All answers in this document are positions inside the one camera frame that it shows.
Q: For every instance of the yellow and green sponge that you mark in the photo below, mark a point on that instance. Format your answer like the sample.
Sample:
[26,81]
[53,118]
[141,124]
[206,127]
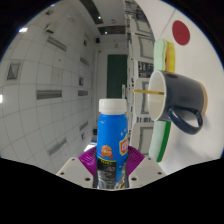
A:
[165,55]

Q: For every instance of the group of classroom chairs and desks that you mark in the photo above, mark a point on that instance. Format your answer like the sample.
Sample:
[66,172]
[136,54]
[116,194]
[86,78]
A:
[140,50]

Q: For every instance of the light green sponge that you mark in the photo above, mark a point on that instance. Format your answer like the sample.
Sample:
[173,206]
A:
[160,140]

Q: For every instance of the thin yellow stick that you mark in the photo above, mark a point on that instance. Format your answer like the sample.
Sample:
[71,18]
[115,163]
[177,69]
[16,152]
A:
[146,91]

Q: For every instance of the black wall speaker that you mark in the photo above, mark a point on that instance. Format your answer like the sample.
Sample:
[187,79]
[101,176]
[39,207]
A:
[97,40]

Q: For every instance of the dark green chalkboard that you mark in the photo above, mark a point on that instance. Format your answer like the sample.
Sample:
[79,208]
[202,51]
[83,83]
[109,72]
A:
[116,76]

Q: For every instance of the group of ceiling lights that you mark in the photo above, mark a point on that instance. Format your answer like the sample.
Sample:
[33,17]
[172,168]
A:
[50,94]

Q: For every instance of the blue white-capped drink bottle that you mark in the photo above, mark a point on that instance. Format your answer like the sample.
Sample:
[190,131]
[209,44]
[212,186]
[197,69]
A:
[111,140]

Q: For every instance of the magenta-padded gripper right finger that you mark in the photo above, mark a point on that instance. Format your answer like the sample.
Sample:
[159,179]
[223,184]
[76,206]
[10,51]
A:
[146,170]

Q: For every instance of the flat round red coaster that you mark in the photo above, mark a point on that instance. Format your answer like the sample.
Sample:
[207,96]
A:
[181,32]

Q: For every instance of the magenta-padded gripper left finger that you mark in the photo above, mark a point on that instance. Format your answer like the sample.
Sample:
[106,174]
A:
[75,170]

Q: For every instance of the dark blue mug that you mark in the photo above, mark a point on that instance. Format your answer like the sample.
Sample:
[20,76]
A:
[181,96]

